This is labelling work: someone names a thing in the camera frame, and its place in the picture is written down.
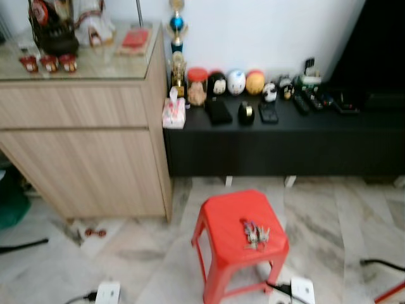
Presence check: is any bunch of keys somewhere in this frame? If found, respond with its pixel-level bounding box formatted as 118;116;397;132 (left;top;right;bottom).
239;217;271;252

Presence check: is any black flat device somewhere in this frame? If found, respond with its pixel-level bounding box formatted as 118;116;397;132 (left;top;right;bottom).
333;93;361;115

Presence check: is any black television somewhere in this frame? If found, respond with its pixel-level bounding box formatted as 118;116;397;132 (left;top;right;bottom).
328;0;405;96

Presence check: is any black tv console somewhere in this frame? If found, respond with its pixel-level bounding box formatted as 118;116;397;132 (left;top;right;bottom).
163;89;405;177

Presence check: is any green desk holder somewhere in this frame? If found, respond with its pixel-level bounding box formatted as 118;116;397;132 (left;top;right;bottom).
294;58;323;89

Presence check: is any small black figure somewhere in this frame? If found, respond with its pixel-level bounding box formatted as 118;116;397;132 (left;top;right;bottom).
278;75;296;100

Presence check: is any red pole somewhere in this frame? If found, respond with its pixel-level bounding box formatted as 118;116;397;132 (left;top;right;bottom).
373;281;405;304

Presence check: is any black smartphone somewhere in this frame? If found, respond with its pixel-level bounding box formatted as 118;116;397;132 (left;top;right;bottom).
258;102;280;125

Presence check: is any small white black plush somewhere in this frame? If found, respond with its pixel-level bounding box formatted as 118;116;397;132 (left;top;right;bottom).
262;82;279;103

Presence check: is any black tape dispenser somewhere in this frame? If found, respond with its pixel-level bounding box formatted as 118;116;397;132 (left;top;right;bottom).
237;101;256;126

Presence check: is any round yellow bear plush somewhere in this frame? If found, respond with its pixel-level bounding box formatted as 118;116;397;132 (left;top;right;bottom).
245;69;266;96

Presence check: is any white duck plush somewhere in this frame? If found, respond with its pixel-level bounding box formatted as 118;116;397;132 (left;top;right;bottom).
226;68;246;96

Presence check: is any black wallet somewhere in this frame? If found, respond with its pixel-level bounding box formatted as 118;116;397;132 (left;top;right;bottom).
204;98;234;126

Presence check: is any red plastic stool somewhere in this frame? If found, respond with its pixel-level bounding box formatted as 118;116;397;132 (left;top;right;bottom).
191;189;290;304

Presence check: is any black mouse plush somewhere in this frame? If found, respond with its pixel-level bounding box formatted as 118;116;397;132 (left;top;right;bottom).
207;70;228;98

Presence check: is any red lid glass jar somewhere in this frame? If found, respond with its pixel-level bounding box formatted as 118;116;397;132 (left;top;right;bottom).
186;66;210;107

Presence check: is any pink tissue pack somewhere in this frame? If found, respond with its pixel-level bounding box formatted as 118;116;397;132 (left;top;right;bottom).
162;87;187;130

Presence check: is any red flat box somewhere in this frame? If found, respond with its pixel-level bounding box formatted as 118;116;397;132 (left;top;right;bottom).
119;26;152;57

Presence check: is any red dumbbell toy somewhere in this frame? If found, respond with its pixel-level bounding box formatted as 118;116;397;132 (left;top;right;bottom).
85;226;108;239

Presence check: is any glass cabinet top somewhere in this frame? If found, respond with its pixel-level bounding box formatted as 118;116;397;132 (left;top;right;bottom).
0;24;156;82

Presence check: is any light wooden cabinet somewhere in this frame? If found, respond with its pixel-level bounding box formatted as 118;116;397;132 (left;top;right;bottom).
0;22;173;222

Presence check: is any white robed figurine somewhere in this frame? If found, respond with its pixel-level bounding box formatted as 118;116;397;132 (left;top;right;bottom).
78;0;117;47

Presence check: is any dark warrior statue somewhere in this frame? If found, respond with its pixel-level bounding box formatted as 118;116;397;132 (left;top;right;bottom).
27;0;80;57

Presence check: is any green bag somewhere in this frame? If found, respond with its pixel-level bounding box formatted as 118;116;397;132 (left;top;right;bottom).
0;166;32;231

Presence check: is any black floor cable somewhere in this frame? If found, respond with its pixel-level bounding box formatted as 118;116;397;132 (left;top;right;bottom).
360;258;405;274
0;237;49;255

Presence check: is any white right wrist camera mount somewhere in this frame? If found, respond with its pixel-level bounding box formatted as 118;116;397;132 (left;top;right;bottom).
289;276;316;304

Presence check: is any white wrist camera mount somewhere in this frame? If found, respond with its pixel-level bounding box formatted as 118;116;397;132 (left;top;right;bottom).
94;281;122;304
289;276;316;304

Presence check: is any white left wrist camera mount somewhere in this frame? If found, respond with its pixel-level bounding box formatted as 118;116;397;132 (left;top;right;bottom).
94;281;122;304

